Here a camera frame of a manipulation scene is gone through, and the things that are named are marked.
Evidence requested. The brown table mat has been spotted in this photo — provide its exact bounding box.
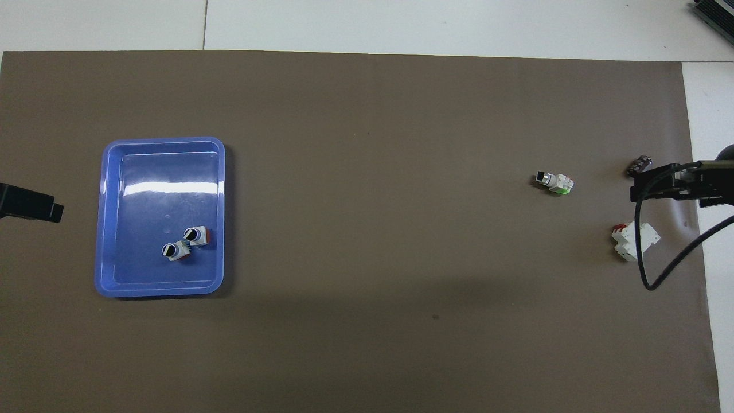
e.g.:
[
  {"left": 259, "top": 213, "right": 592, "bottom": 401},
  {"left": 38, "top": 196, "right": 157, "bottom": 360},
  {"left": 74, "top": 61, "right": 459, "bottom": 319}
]
[{"left": 0, "top": 50, "right": 722, "bottom": 413}]

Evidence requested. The white circuit breaker red lever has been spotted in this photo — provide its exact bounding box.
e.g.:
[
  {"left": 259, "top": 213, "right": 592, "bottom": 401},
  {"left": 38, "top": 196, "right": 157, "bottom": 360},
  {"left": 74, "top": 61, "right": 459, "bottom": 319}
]
[{"left": 611, "top": 221, "right": 661, "bottom": 263}]

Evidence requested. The white switch with square head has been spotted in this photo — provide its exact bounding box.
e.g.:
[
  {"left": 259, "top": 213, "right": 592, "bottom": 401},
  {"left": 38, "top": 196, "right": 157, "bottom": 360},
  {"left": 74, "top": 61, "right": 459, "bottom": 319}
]
[{"left": 534, "top": 170, "right": 575, "bottom": 196}]

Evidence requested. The white rotary switch orange base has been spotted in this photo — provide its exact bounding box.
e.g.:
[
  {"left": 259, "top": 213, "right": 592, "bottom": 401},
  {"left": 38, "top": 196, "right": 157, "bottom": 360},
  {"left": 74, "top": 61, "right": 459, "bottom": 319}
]
[
  {"left": 161, "top": 239, "right": 192, "bottom": 263},
  {"left": 182, "top": 226, "right": 212, "bottom": 247}
]

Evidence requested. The grey ribbed device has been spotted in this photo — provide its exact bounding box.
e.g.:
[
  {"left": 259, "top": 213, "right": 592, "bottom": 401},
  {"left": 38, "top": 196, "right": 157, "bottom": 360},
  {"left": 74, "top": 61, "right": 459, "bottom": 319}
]
[{"left": 690, "top": 0, "right": 734, "bottom": 45}]

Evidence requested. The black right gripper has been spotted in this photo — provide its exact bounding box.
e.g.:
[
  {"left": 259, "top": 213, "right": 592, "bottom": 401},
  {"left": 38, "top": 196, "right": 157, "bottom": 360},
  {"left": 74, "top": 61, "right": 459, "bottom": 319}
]
[{"left": 629, "top": 143, "right": 734, "bottom": 209}]

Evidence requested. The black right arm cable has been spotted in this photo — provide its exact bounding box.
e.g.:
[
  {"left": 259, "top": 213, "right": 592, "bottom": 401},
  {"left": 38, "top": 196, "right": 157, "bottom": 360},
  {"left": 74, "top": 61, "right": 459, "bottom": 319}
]
[{"left": 637, "top": 162, "right": 734, "bottom": 291}]

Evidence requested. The blue plastic tray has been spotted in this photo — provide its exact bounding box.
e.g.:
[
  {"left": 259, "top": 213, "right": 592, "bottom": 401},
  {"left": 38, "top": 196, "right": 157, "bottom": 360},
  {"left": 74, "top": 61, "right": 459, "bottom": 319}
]
[{"left": 94, "top": 137, "right": 227, "bottom": 298}]

